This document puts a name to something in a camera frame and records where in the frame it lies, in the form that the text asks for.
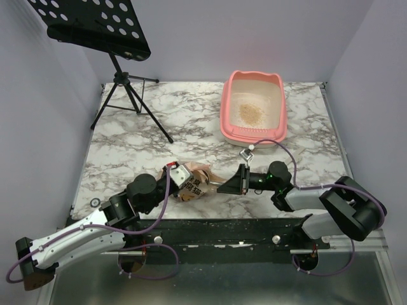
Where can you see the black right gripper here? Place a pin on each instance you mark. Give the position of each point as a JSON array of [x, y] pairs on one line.
[[245, 179]]

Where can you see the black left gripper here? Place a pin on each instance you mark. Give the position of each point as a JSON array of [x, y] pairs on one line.
[[177, 192]]

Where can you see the silver metal scoop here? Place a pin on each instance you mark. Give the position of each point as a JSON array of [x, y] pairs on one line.
[[215, 181]]

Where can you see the beige cat litter bag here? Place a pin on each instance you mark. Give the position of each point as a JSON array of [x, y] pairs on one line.
[[198, 185]]

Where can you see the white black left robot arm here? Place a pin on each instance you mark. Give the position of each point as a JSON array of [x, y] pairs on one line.
[[124, 220]]

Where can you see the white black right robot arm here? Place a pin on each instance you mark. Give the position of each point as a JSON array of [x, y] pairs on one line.
[[349, 209]]

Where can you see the tan cat litter pile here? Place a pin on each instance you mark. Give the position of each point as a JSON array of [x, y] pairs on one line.
[[250, 114]]

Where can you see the pink plastic litter box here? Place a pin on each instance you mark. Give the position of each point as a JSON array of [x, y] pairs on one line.
[[265, 90]]

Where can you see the small round black disc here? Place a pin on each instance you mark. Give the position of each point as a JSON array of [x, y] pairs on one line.
[[94, 202]]

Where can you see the black perforated music stand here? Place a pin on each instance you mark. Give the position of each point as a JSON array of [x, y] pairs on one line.
[[111, 27]]

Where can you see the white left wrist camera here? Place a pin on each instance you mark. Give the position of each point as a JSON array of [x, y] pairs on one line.
[[180, 174]]

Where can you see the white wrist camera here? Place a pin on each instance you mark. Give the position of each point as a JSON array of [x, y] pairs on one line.
[[247, 156], [180, 174]]

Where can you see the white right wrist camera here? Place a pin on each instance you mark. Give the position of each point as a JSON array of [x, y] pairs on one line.
[[247, 156]]

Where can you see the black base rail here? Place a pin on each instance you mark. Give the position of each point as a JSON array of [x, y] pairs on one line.
[[225, 241]]

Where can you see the small white plastic bracket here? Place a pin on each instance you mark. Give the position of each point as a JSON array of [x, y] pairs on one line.
[[299, 151]]

